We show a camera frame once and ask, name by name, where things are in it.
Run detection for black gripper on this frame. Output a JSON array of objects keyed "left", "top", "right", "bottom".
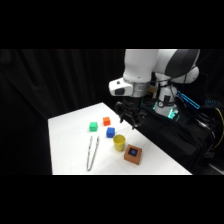
[{"left": 114, "top": 95, "right": 148, "bottom": 131}]

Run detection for brown block with blue circle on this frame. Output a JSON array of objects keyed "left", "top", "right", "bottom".
[{"left": 123, "top": 143, "right": 143, "bottom": 166}]

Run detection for orange cube block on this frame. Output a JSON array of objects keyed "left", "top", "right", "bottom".
[{"left": 102, "top": 116, "right": 112, "bottom": 127}]

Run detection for blue cube block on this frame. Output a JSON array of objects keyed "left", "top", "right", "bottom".
[{"left": 105, "top": 126, "right": 116, "bottom": 139}]

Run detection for green cube block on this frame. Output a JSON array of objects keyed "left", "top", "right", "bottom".
[{"left": 88, "top": 121, "right": 99, "bottom": 132}]

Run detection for yellow plastic cup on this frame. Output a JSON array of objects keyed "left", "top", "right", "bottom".
[{"left": 112, "top": 134, "right": 127, "bottom": 153}]

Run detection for metal tongs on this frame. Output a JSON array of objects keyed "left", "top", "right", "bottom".
[{"left": 86, "top": 135, "right": 102, "bottom": 172}]

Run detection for black cloth-covered robot stand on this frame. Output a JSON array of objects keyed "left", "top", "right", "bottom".
[{"left": 134, "top": 99, "right": 224, "bottom": 176}]

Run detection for blue-lit device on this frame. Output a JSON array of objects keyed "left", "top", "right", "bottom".
[{"left": 176, "top": 90, "right": 202, "bottom": 111}]

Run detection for black curtain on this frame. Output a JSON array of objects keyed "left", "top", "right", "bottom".
[{"left": 0, "top": 49, "right": 224, "bottom": 176}]

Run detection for wrist camera with tan mount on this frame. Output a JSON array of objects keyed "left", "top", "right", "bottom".
[{"left": 145, "top": 85, "right": 158, "bottom": 100}]

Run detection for yellow cable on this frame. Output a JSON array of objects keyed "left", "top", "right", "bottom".
[{"left": 211, "top": 107, "right": 224, "bottom": 152}]

